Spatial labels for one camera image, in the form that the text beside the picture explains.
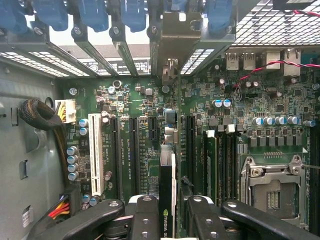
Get socket locking lever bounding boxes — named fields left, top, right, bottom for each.
left=298, top=162, right=320, bottom=170

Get CPU socket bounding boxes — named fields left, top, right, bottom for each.
left=239, top=154, right=308, bottom=226

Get black open PC case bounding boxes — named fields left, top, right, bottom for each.
left=0, top=0, right=320, bottom=240

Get white expansion slot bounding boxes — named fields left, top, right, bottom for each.
left=87, top=112, right=105, bottom=197

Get red and black twisted wire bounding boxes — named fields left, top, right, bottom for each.
left=233, top=8, right=320, bottom=101

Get blue card retainer clip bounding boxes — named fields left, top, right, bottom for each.
left=77, top=0, right=110, bottom=33
left=203, top=0, right=233, bottom=35
left=0, top=0, right=28, bottom=35
left=32, top=0, right=69, bottom=32
left=171, top=0, right=191, bottom=13
left=119, top=0, right=147, bottom=33

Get black sleeved cable bundle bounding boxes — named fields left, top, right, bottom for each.
left=18, top=98, right=76, bottom=201

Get short black expansion slot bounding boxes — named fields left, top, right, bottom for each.
left=147, top=116, right=158, bottom=141

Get green motherboard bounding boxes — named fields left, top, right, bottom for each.
left=56, top=49, right=320, bottom=236

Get green RAM stick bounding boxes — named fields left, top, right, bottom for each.
left=203, top=129, right=218, bottom=206

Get white power connector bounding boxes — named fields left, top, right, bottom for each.
left=54, top=99, right=77, bottom=125

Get long black expansion slot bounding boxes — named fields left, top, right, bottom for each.
left=186, top=114, right=197, bottom=188
left=111, top=117, right=123, bottom=201
left=128, top=116, right=141, bottom=196

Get red and yellow wires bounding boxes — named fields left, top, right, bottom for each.
left=47, top=194, right=71, bottom=221

